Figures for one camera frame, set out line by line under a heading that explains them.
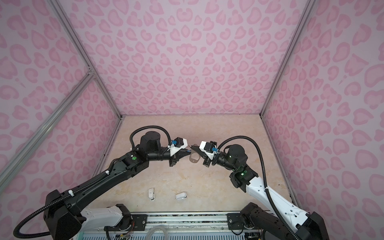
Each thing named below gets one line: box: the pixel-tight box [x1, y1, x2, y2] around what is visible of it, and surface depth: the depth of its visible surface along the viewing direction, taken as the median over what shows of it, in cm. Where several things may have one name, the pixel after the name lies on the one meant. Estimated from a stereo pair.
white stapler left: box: [148, 188, 156, 202], surface depth 81 cm
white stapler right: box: [175, 192, 187, 201], surface depth 82 cm
